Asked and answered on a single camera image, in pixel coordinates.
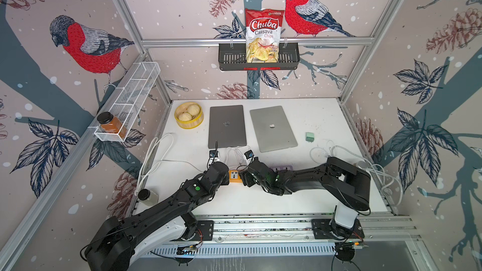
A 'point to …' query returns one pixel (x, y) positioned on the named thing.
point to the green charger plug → (309, 137)
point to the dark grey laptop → (226, 126)
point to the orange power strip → (235, 177)
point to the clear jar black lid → (148, 197)
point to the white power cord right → (380, 172)
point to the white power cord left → (156, 153)
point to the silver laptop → (272, 128)
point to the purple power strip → (282, 167)
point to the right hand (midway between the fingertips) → (243, 171)
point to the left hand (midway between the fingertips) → (228, 166)
